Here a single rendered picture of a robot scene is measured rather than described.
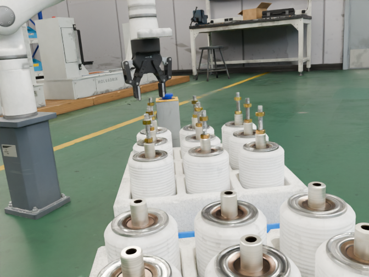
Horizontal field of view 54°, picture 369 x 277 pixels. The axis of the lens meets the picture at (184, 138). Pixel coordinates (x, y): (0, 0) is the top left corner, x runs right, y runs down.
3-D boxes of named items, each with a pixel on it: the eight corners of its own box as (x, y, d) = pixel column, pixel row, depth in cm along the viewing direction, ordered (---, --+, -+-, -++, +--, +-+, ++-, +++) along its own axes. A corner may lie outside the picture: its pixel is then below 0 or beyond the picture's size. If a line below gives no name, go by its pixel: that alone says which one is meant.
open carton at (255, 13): (249, 22, 542) (248, 6, 537) (272, 19, 516) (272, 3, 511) (237, 22, 521) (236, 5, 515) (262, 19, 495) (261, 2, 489)
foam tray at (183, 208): (123, 286, 74) (112, 206, 70) (137, 206, 112) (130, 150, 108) (308, 268, 76) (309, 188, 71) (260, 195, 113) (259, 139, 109)
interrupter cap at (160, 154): (160, 164, 71) (160, 160, 71) (126, 162, 74) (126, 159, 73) (173, 153, 78) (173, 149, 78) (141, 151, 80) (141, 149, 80)
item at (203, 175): (240, 227, 80) (238, 150, 76) (211, 245, 74) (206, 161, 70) (210, 215, 87) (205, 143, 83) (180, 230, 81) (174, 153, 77)
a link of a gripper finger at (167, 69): (168, 56, 95) (165, 78, 96) (174, 57, 96) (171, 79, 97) (163, 56, 98) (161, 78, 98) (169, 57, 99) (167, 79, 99)
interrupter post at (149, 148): (153, 159, 74) (151, 144, 74) (143, 159, 75) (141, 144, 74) (157, 156, 77) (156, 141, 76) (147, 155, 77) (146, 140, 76)
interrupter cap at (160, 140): (130, 147, 85) (130, 144, 85) (146, 138, 92) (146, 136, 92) (158, 148, 82) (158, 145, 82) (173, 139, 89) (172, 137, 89)
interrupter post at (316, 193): (311, 212, 47) (311, 188, 46) (303, 204, 49) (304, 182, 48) (329, 210, 47) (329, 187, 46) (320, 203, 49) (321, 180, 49)
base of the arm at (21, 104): (-2, 118, 108) (-14, 61, 104) (24, 112, 116) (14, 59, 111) (18, 120, 104) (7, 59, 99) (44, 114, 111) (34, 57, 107)
